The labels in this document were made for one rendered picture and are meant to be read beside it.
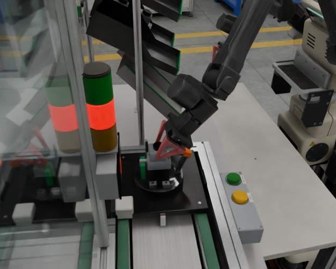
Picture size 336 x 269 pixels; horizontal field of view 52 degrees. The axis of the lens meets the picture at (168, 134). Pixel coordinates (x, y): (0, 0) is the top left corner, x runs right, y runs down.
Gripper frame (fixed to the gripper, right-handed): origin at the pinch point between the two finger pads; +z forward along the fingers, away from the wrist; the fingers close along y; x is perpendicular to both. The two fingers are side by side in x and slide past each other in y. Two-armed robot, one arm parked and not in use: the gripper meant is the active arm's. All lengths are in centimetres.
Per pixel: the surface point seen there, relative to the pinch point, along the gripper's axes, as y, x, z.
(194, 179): 1.0, 14.6, 1.1
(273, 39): -331, 195, -37
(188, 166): -4.7, 13.8, 1.6
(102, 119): 22.0, -25.1, -11.8
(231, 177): 1.5, 22.4, -5.9
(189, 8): -420, 115, 14
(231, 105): -53, 41, -8
